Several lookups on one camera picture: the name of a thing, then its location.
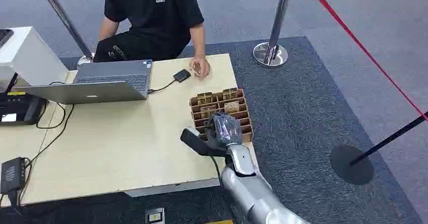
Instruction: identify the person's left hand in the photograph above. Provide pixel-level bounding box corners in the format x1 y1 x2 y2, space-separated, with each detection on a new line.
188 55 211 79

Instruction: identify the floor power socket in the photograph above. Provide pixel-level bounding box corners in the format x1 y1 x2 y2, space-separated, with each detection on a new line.
145 207 166 224

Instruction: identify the clear-fronted card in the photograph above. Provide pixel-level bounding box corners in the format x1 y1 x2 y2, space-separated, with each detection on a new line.
200 105 218 119

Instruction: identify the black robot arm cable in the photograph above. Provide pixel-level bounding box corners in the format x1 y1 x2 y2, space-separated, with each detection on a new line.
209 155 239 224

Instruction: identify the black card reader cable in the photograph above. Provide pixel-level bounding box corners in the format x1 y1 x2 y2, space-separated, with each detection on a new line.
147 79 177 94

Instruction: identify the card with wide print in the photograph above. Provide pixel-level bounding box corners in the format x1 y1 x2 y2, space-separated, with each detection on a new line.
222 88 239 100
197 92 215 105

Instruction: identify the black stanchion post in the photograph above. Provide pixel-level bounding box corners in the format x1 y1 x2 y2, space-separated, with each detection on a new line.
330 111 428 186

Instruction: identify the black power cable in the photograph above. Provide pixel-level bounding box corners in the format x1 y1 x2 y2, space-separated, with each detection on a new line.
17 103 75 206

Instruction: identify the black desktop printer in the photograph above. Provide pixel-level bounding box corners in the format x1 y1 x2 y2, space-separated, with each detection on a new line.
0 91 48 127

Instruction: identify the looped black cable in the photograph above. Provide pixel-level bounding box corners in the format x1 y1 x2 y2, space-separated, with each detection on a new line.
35 81 67 130

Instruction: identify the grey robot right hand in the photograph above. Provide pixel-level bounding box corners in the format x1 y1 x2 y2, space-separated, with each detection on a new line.
204 113 244 150

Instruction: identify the pale brown card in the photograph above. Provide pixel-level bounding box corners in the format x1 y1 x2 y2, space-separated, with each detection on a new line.
224 101 240 114

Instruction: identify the person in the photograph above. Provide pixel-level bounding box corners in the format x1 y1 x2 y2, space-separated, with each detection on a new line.
93 0 211 79

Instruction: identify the silver laptop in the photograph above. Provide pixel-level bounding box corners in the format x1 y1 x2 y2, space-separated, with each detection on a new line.
13 59 154 105

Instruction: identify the dark grey carpet mat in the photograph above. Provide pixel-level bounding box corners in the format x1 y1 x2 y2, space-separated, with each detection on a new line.
0 36 422 224

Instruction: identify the red barrier belt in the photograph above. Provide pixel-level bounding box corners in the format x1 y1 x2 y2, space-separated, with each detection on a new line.
303 0 428 122

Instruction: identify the white box cabinet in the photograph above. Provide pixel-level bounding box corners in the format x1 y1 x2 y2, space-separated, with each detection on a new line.
0 26 70 93

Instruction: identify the wooden card box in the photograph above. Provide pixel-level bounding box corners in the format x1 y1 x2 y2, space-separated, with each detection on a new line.
189 87 254 143

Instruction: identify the chrome stanchion post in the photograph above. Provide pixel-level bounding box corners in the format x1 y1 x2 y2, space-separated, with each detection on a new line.
34 0 95 69
252 0 295 69

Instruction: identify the black power adapter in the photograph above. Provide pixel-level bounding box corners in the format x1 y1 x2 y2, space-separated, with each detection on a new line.
0 157 27 195

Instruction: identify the small black card reader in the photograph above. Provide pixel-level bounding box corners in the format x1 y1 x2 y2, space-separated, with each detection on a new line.
172 69 192 83

